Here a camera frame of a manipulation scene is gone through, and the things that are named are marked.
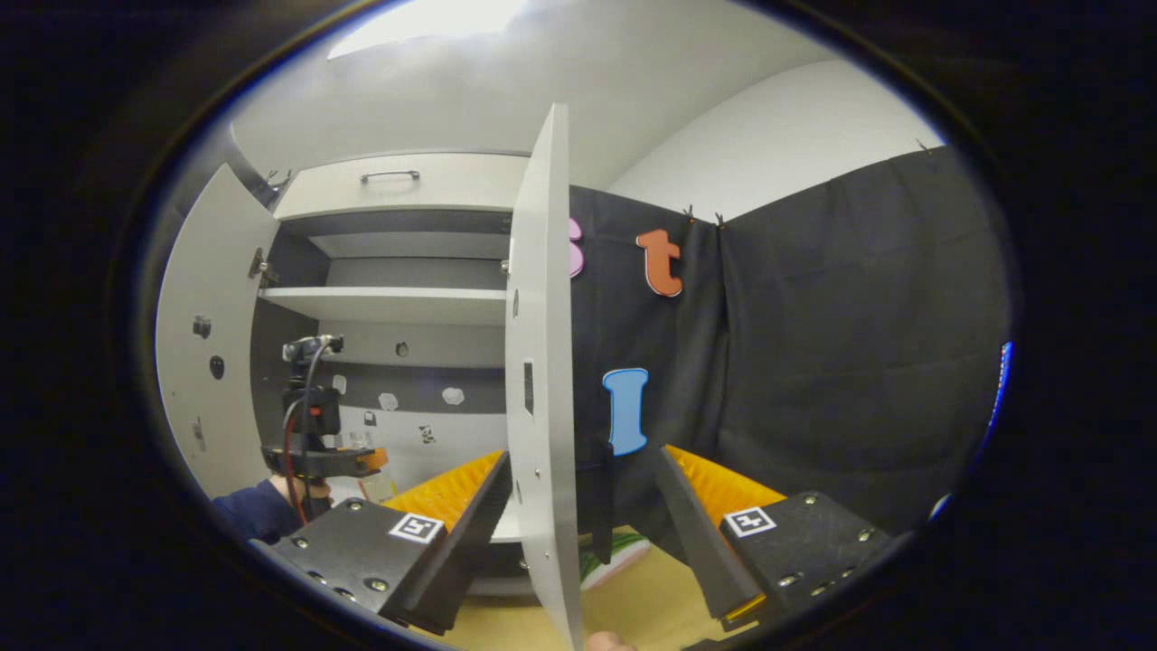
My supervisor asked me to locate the clear bottle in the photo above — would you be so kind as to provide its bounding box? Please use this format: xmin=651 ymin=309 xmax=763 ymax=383
xmin=348 ymin=431 xmax=400 ymax=505

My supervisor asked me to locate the white cabinet drawer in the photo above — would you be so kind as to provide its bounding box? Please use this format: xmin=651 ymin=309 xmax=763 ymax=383
xmin=274 ymin=152 xmax=532 ymax=222

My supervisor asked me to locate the white cabinet door camera sticker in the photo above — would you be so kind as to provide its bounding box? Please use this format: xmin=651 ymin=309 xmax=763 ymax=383
xmin=155 ymin=163 xmax=281 ymax=500

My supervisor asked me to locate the white cabinet shelf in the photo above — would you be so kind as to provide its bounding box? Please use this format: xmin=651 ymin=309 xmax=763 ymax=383
xmin=258 ymin=286 xmax=509 ymax=327

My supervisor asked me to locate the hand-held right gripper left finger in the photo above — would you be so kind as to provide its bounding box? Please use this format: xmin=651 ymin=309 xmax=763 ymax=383
xmin=249 ymin=450 xmax=513 ymax=636

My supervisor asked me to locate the white grey cabinet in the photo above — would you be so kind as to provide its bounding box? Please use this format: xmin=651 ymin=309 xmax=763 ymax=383
xmin=249 ymin=150 xmax=534 ymax=598

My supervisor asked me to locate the white cabinet door cat sticker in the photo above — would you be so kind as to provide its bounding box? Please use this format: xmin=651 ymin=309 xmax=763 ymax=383
xmin=503 ymin=102 xmax=585 ymax=651

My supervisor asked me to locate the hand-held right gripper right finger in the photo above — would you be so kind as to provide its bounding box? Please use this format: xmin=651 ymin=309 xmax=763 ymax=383
xmin=657 ymin=446 xmax=893 ymax=632

